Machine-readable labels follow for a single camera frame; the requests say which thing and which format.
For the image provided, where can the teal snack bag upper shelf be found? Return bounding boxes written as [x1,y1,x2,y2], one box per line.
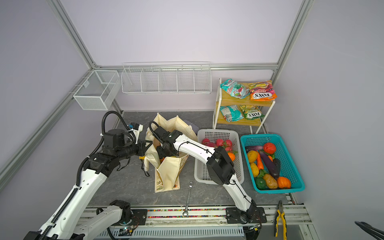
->
[220,79,250,99]

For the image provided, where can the small purple eggplant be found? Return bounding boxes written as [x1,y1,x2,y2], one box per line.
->
[245,145,264,152]

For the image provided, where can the long white wire basket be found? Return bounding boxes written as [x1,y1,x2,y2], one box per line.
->
[121,62,212,94]

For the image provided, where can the brown potato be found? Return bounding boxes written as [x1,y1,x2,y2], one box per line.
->
[263,174,278,190]

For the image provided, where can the teal snack bag shelf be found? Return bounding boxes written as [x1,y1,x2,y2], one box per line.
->
[220,105,244,123]
[220,79,250,99]

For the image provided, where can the teal plastic basket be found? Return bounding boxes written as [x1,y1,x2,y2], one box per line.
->
[241,134,305,194]

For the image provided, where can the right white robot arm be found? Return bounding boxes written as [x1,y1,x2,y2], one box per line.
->
[149,124,257,224]

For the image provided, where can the orange carrot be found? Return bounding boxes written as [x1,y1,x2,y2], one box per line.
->
[257,152,264,170]

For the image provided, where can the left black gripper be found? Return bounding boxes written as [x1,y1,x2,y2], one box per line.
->
[116,138,153,161]

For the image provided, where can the red tomato in teal basket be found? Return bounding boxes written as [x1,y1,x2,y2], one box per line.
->
[263,143,277,155]

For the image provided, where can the white plastic basket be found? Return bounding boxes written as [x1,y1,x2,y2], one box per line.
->
[194,129,245,185]

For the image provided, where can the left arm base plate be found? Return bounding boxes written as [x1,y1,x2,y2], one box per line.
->
[112,209,148,226]

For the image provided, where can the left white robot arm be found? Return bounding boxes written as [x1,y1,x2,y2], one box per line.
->
[25,141,151,240]

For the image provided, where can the red dragon fruit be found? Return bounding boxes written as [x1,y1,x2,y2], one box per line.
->
[206,142,217,148]

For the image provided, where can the dark green cucumber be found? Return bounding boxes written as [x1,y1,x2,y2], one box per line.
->
[273,159,281,178]

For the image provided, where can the orange tangerine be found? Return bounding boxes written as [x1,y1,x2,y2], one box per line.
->
[228,152,236,162]

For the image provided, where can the white two-tier wooden shelf rack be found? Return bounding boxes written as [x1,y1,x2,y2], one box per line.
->
[212,77,276,135]

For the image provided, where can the yellow handled pliers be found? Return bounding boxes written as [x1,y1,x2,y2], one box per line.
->
[274,201,288,240]

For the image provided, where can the cream floral tote bag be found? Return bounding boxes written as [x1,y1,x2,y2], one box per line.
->
[144,114,198,193]

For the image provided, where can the silver combination wrench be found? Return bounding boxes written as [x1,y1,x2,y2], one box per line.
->
[182,181,194,218]

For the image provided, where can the red apple in white basket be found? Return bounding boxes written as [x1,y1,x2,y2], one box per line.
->
[202,138,210,145]

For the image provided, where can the teal snack bag lower shelf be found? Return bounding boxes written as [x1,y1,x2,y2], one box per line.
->
[220,105,244,123]

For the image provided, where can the small white mesh basket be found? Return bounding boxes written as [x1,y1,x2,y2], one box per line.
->
[74,70,121,111]

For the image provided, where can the orange Fox's candy bag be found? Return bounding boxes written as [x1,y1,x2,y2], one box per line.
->
[249,81,278,102]

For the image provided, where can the orange pumpkin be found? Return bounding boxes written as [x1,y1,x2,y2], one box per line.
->
[277,177,292,189]

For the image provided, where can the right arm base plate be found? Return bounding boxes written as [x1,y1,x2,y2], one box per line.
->
[225,207,267,225]

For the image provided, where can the green bell pepper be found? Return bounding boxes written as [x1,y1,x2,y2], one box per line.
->
[255,178,268,191]

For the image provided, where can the green Fox's candy bag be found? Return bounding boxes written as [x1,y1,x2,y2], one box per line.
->
[239,105,265,120]

